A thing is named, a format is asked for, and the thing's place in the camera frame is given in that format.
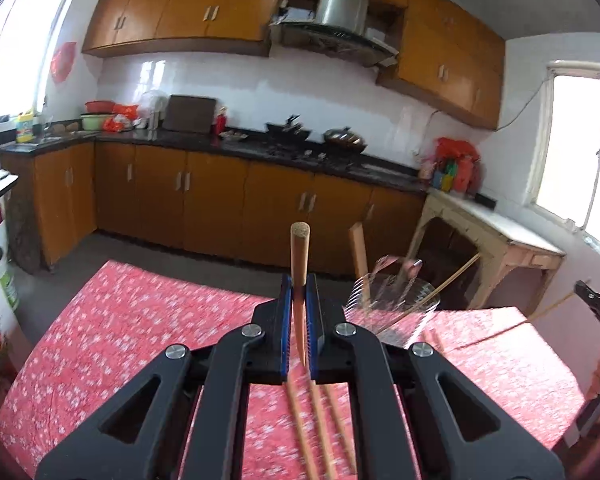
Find black frying pan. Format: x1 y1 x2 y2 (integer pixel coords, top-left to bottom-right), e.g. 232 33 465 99
265 114 312 142

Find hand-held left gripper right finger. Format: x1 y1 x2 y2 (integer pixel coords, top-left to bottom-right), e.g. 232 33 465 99
305 276 566 480

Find wok with lid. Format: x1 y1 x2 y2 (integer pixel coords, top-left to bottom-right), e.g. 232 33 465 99
322 126 369 155

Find colourful box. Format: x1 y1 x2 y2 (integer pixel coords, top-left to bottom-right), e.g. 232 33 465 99
432 160 456 192

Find crumpled red bag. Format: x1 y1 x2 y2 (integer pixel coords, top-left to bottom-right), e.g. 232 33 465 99
432 136 482 172

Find white framed window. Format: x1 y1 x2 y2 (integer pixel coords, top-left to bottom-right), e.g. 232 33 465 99
526 60 600 261

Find yellow dish soap bottle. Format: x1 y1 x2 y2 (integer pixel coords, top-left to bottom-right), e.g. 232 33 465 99
14 110 35 145

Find pale green basin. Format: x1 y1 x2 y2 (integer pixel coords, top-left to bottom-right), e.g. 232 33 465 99
79 112 114 132

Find green and white canister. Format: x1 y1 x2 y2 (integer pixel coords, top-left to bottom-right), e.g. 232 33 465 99
0 247 20 312

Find wooden chopstick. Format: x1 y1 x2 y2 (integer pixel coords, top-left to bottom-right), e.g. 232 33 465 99
286 379 320 480
324 384 359 477
452 322 534 351
290 222 312 367
410 253 482 313
348 222 372 307
527 279 592 322
306 379 339 480

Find metal wire utensil holder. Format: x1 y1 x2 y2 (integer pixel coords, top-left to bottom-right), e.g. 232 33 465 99
344 255 442 349

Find red wall decoration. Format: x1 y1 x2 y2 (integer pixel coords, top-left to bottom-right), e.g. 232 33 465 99
50 41 79 84

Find brown base cabinets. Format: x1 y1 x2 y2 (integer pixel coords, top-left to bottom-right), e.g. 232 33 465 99
32 140 427 291

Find cream wooden side table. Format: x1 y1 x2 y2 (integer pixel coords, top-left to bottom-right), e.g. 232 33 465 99
405 187 567 312

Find dark cutting board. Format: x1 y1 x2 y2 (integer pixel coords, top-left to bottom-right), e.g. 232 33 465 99
162 94 217 134

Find steel range hood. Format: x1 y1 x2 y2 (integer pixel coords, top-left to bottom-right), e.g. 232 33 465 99
268 0 400 69

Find large sliding window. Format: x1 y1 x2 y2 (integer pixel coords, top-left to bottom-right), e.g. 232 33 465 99
0 0 84 122

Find white plastic bag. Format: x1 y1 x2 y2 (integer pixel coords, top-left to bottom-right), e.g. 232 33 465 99
137 89 170 129

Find black kitchen countertop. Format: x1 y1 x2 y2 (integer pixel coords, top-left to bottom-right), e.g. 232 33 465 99
0 127 431 194

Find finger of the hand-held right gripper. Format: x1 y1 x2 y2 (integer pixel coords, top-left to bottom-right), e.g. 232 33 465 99
574 281 600 346

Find red plastic bag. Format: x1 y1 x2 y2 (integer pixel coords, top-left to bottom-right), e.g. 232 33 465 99
102 104 140 134

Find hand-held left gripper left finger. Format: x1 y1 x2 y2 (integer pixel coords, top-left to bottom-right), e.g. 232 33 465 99
34 274 295 480

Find red floral tablecloth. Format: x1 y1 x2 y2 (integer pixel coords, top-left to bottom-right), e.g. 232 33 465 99
0 259 587 480

